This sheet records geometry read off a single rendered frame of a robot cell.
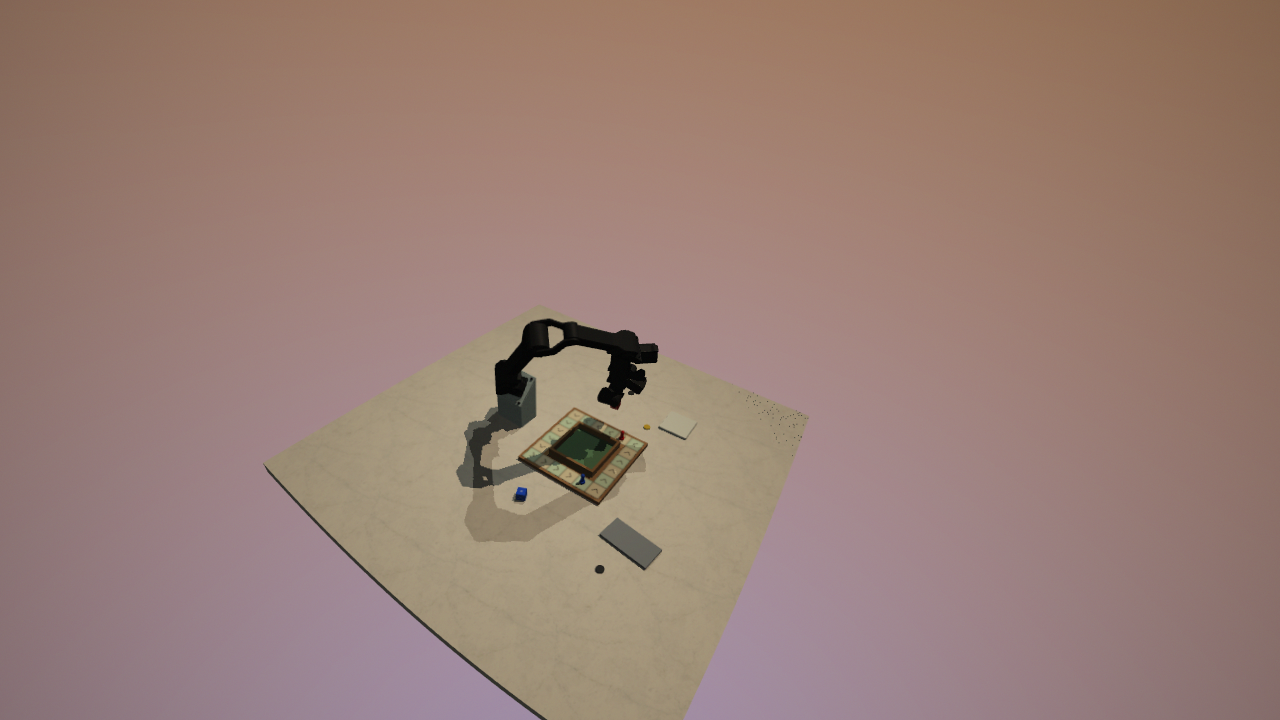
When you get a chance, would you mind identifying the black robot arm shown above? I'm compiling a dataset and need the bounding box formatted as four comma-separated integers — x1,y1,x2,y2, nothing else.
495,319,659,397

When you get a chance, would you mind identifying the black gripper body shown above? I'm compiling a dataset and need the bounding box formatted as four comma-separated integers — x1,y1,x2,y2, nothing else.
596,363,637,407

